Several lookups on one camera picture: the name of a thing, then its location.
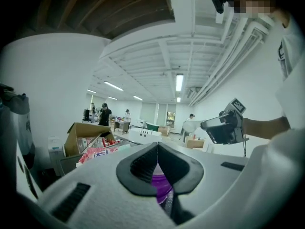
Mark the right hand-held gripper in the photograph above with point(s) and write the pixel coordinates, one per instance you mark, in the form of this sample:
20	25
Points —
234	125

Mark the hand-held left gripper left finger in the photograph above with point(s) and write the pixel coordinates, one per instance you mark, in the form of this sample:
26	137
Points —
95	190

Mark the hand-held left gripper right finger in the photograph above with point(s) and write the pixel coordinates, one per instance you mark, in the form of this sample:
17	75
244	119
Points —
202	159

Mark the purple detergent container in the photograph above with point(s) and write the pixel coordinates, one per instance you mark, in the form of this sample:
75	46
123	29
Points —
162	187

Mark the person's right forearm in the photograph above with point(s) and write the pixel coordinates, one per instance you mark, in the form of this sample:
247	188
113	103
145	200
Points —
264	126

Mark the small cardboard box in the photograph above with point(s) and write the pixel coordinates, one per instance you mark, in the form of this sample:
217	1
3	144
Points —
195	143
164	131

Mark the red and white packet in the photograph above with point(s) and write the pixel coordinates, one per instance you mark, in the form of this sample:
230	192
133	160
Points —
97	153

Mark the long ceiling light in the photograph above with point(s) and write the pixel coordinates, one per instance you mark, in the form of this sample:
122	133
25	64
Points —
178	99
91	91
138	98
113	86
112	98
179	82

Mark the open cardboard box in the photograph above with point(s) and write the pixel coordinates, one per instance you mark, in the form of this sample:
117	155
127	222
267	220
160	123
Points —
81	137

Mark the white floor appliance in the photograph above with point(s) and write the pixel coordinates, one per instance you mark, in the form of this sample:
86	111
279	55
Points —
55	147

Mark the green bathtub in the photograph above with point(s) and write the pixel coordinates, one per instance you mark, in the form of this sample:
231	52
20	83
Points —
152	126

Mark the white counter with knobs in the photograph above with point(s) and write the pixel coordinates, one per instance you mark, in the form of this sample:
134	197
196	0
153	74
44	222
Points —
145	135

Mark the white ceiling pipes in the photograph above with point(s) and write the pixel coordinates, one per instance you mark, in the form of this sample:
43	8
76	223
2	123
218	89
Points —
226	63

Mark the wooden table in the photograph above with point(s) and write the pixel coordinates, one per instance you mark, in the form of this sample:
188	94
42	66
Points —
121	125

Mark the person's white t-shirt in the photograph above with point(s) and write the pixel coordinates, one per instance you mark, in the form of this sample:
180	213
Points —
290	92

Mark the grey hanging bag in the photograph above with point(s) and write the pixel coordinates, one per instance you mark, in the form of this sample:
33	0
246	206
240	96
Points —
19	118

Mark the person's head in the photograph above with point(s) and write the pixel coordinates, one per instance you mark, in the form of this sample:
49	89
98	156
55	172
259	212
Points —
257	1

